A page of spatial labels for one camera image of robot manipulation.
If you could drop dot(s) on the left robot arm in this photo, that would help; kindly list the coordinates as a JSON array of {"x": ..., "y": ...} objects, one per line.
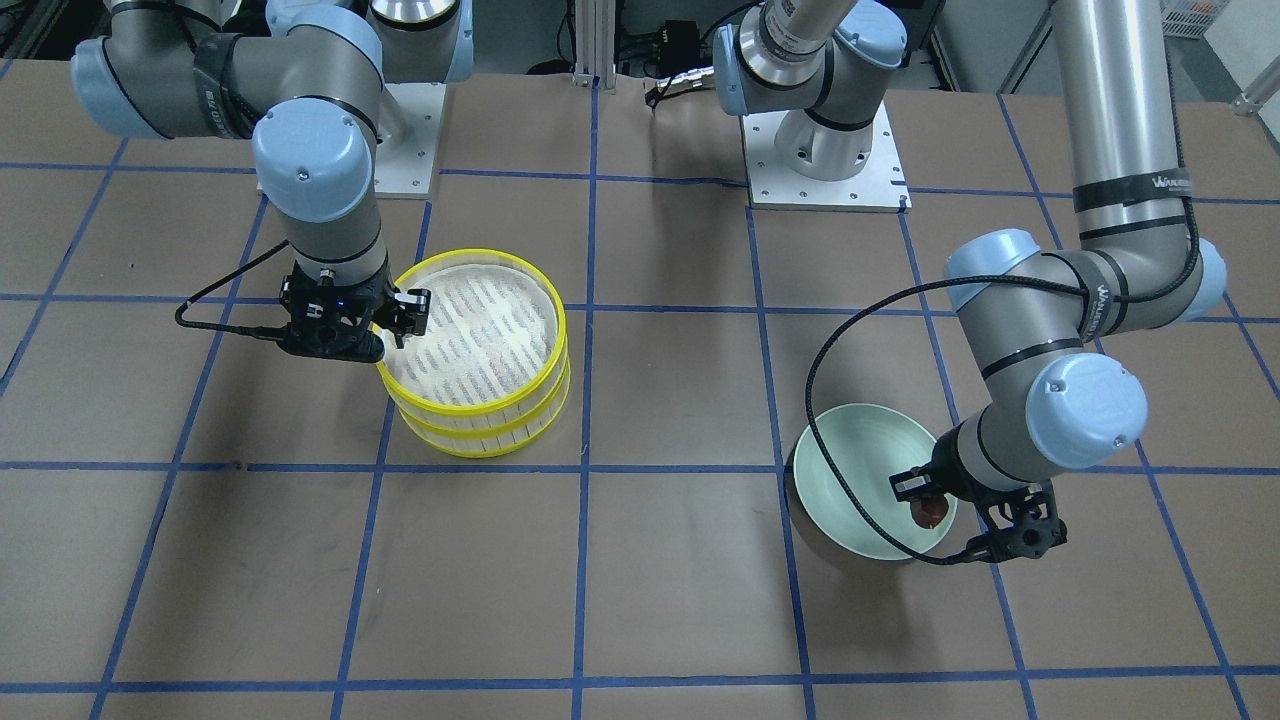
[{"x": 1028, "y": 315}]

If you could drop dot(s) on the yellow steamer basket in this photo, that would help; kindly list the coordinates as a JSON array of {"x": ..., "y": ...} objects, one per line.
[
  {"x": 496, "y": 337},
  {"x": 494, "y": 434}
]

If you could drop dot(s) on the dark red bun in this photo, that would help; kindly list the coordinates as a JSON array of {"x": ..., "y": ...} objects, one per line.
[{"x": 929, "y": 512}]

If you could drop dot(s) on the aluminium frame post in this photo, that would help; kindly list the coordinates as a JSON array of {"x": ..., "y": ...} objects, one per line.
[{"x": 594, "y": 44}]

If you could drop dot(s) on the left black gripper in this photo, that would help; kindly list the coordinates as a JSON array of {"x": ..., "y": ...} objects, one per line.
[{"x": 962, "y": 481}]

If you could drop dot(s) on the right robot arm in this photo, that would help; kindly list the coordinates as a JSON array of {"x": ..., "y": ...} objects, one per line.
[{"x": 174, "y": 69}]

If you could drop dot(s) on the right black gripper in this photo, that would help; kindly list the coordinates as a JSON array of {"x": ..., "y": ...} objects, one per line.
[{"x": 408, "y": 311}]

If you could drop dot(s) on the light green plate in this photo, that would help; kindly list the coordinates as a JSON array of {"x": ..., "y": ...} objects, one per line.
[{"x": 860, "y": 480}]

